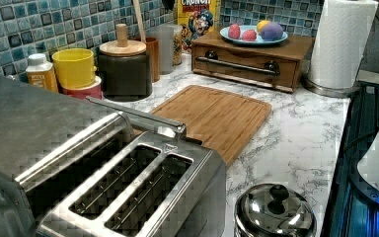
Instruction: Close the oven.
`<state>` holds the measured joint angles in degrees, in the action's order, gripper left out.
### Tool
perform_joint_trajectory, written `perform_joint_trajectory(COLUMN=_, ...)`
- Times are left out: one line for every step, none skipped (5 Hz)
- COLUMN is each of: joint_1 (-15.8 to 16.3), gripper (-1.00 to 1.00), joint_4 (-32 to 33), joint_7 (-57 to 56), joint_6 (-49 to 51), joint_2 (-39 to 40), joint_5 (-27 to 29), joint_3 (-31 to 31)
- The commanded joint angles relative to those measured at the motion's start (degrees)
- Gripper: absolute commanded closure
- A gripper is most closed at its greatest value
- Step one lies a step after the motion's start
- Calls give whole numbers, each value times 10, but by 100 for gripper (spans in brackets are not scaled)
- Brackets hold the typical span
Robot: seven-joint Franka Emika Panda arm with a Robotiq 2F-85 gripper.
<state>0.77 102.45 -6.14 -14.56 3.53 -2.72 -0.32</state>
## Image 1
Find red toy fruit left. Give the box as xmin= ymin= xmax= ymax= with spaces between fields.
xmin=228 ymin=24 xmax=241 ymax=40

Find steel paper towel holder base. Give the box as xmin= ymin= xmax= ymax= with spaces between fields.
xmin=301 ymin=76 xmax=360 ymax=99

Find light blue plate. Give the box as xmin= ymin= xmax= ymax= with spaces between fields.
xmin=219 ymin=25 xmax=289 ymax=46

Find cereal box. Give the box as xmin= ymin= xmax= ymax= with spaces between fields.
xmin=177 ymin=0 xmax=220 ymax=53

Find wooden drawer box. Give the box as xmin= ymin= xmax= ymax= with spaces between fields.
xmin=191 ymin=31 xmax=314 ymax=93

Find yellow cup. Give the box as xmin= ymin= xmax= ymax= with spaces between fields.
xmin=51 ymin=48 xmax=96 ymax=89

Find black canister with wooden lid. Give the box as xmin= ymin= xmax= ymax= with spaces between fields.
xmin=98 ymin=24 xmax=152 ymax=102

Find red cup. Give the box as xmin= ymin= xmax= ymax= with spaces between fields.
xmin=62 ymin=76 xmax=103 ymax=100

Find yellow toy fruit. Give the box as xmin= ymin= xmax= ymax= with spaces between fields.
xmin=257 ymin=20 xmax=270 ymax=35

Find red toy fruit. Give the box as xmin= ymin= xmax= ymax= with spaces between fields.
xmin=242 ymin=30 xmax=257 ymax=41
xmin=228 ymin=24 xmax=241 ymax=40

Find brown wooden utensil holder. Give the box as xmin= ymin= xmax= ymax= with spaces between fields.
xmin=133 ymin=37 xmax=160 ymax=84

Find purple toy fruit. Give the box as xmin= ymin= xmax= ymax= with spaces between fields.
xmin=261 ymin=22 xmax=283 ymax=40

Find clear plastic jar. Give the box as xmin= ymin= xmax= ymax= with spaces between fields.
xmin=149 ymin=24 xmax=182 ymax=75

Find red toy fruit middle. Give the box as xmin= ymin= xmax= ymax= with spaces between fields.
xmin=242 ymin=30 xmax=257 ymax=41

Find bamboo cutting board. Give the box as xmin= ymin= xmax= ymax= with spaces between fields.
xmin=151 ymin=85 xmax=271 ymax=167

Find white paper towel roll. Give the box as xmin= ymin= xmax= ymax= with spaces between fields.
xmin=309 ymin=0 xmax=378 ymax=89

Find wooden utensil stick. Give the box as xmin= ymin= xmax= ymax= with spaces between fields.
xmin=132 ymin=0 xmax=146 ymax=43

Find steel pot lid black knob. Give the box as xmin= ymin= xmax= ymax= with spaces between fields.
xmin=234 ymin=184 xmax=317 ymax=237

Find orange spice bottle white cap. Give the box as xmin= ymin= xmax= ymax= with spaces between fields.
xmin=26 ymin=53 xmax=58 ymax=92

